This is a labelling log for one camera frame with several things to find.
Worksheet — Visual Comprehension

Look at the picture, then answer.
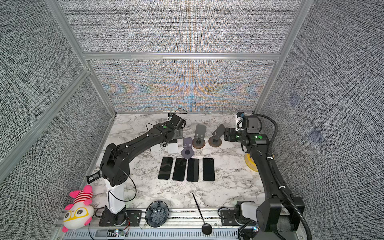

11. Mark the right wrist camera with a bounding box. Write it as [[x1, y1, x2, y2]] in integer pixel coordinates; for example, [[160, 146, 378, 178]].
[[235, 112, 263, 133]]

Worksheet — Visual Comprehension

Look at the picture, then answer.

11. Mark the white phone stand centre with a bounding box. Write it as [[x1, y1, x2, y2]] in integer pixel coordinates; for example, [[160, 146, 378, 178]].
[[168, 139, 178, 154]]

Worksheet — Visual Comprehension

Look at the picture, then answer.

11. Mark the yellow bamboo steamer basket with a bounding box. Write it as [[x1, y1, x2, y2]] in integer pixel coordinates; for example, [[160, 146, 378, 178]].
[[245, 154, 259, 172]]

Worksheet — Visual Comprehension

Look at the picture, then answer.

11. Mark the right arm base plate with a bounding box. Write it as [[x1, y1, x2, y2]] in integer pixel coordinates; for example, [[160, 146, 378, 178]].
[[218, 208, 259, 226]]

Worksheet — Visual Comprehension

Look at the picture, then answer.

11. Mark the dark patterned round bowl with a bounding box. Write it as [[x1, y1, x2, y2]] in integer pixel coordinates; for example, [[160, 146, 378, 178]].
[[145, 201, 170, 228]]

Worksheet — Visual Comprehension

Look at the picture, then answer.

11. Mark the white phone stand left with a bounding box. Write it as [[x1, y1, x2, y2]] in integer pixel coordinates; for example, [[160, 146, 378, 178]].
[[151, 144, 161, 152]]

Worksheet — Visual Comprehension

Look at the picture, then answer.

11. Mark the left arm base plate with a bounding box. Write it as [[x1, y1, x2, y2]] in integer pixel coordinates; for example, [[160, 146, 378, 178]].
[[99, 209, 143, 227]]

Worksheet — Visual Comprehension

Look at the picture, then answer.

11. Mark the white phone stand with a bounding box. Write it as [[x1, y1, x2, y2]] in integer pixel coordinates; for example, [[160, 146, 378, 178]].
[[168, 139, 178, 154], [151, 144, 161, 152]]

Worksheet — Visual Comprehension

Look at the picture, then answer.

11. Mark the black phone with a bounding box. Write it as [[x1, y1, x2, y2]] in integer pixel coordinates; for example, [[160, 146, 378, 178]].
[[203, 158, 215, 182]]

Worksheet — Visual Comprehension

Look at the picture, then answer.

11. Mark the black long-handled spoon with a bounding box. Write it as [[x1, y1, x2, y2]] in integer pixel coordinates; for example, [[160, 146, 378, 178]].
[[192, 193, 213, 236]]

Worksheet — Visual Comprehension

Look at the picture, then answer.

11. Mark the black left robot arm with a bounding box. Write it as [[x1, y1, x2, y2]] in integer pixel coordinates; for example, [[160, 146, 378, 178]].
[[99, 113, 186, 226]]

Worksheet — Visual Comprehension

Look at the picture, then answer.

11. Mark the white pink plush toy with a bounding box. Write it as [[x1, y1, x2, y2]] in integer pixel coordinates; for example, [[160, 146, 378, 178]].
[[62, 185, 95, 233]]

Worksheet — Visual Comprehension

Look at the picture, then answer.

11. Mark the purple round phone stand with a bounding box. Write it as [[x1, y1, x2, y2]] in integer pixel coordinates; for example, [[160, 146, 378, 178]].
[[181, 137, 194, 159]]

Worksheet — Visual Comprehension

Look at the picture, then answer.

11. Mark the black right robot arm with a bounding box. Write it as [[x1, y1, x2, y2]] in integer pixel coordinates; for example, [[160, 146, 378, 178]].
[[224, 128, 305, 232]]

